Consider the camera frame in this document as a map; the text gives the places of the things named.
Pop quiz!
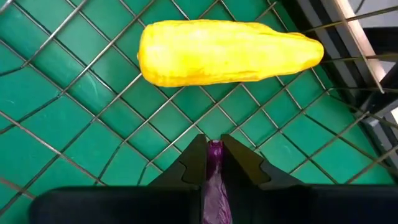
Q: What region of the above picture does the black table frame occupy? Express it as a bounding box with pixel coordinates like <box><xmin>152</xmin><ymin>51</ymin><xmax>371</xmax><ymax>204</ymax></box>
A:
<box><xmin>279</xmin><ymin>0</ymin><xmax>398</xmax><ymax>131</ymax></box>

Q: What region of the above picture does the bronze wire basket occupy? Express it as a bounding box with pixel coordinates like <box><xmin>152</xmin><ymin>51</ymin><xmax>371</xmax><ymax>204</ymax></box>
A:
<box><xmin>0</xmin><ymin>0</ymin><xmax>398</xmax><ymax>224</ymax></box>

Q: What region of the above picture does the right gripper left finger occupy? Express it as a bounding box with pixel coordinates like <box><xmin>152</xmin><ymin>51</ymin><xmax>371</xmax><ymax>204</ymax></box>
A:
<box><xmin>148</xmin><ymin>133</ymin><xmax>208</xmax><ymax>189</ymax></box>

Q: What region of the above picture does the purple eggplant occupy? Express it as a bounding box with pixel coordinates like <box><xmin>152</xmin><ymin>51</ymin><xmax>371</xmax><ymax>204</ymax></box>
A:
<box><xmin>201</xmin><ymin>139</ymin><xmax>233</xmax><ymax>224</ymax></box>

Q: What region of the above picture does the yellow corn cob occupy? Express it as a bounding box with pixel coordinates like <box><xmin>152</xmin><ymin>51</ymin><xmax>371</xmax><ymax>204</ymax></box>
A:
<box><xmin>137</xmin><ymin>19</ymin><xmax>325</xmax><ymax>88</ymax></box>

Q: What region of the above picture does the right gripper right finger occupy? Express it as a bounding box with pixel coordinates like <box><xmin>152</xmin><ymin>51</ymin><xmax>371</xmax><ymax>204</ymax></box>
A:
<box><xmin>220</xmin><ymin>133</ymin><xmax>301</xmax><ymax>189</ymax></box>

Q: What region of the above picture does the green table mat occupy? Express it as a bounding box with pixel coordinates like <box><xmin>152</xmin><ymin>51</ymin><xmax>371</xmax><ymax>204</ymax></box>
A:
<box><xmin>0</xmin><ymin>0</ymin><xmax>396</xmax><ymax>224</ymax></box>

